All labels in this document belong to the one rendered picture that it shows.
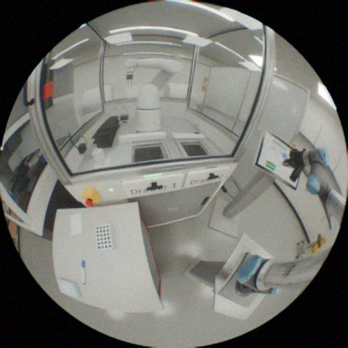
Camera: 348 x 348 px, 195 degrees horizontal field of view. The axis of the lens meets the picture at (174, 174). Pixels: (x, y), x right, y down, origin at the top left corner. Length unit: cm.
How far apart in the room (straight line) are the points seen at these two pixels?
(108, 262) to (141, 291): 20
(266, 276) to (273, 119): 167
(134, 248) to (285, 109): 199
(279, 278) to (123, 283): 54
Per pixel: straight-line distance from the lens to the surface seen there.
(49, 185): 98
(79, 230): 67
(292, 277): 33
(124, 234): 55
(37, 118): 50
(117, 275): 56
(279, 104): 178
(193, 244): 133
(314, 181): 50
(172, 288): 135
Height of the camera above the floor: 127
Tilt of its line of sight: 46 degrees down
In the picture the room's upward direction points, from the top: 9 degrees clockwise
